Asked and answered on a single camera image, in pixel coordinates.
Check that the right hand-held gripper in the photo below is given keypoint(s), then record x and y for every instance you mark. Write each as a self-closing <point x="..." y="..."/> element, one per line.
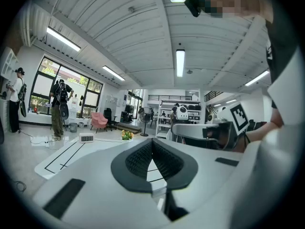
<point x="238" y="116"/>

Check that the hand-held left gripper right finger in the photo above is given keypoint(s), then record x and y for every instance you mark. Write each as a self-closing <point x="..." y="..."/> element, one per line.
<point x="171" y="163"/>

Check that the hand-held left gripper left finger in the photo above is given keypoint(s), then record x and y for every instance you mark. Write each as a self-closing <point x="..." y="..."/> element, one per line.
<point x="133" y="166"/>

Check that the person's right forearm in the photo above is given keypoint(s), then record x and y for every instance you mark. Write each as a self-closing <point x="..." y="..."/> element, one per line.
<point x="262" y="132"/>

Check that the white shelf rack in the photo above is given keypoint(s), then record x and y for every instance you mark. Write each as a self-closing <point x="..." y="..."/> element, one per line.
<point x="181" y="101"/>

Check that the potted orange yellow flowers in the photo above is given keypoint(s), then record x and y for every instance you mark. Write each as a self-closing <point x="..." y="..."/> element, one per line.
<point x="127" y="135"/>

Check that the wooden step platform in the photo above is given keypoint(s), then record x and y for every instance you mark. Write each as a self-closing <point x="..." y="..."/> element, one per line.
<point x="128" y="127"/>

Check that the black mezzanine railing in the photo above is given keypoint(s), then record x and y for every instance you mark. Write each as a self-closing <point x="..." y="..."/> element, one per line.
<point x="166" y="97"/>

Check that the black standing fan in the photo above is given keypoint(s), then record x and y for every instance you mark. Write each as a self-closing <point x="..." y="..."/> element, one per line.
<point x="145" y="114"/>

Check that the pink digital clock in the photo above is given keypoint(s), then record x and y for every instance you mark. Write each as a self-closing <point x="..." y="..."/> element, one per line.
<point x="86" y="138"/>

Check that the black office chair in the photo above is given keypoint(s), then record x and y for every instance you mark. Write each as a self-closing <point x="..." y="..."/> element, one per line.
<point x="108" y="114"/>

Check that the pink armchair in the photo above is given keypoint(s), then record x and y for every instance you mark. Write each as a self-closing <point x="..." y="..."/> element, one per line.
<point x="98" y="119"/>

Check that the small white bucket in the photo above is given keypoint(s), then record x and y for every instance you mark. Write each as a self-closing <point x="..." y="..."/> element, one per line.
<point x="81" y="125"/>

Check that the grey waste bin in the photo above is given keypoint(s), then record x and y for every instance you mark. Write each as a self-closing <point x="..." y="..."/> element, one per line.
<point x="73" y="128"/>

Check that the white water dispenser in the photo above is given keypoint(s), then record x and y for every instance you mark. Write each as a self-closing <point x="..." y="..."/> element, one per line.
<point x="73" y="113"/>

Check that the person's black t-shirt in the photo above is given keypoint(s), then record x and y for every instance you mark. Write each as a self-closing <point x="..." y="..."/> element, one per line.
<point x="278" y="56"/>

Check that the black framed window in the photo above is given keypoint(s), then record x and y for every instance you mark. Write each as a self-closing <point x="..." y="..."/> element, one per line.
<point x="45" y="82"/>

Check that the person's head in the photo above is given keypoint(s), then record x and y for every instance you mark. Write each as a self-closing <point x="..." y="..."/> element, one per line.
<point x="238" y="1"/>

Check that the white cupboard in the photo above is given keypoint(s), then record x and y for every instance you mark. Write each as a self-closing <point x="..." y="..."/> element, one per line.
<point x="7" y="61"/>

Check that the black head-worn camera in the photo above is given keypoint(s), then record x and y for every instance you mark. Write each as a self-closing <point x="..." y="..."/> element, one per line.
<point x="194" y="6"/>

